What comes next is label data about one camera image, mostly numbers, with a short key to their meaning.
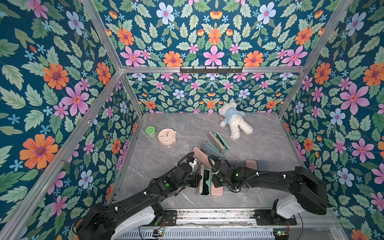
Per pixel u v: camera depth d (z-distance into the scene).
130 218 0.48
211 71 0.93
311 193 0.42
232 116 1.07
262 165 0.89
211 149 0.91
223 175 0.63
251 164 0.91
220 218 0.75
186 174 0.62
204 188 0.80
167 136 1.04
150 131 1.04
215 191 0.80
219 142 0.94
